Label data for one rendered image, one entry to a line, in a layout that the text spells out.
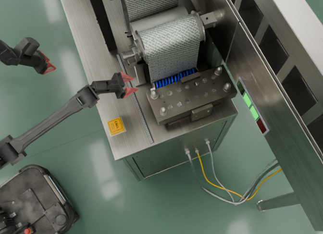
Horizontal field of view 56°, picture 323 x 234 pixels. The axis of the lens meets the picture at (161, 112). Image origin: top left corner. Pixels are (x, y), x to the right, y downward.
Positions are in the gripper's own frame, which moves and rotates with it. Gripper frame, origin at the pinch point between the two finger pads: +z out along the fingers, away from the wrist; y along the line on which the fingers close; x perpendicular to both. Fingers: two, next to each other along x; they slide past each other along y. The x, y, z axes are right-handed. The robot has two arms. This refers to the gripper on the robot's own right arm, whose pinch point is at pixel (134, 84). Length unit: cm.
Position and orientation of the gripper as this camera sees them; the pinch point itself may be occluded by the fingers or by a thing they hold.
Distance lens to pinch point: 140.9
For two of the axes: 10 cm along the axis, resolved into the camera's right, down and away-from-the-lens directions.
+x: 4.3, -4.8, -7.7
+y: 3.6, 8.7, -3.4
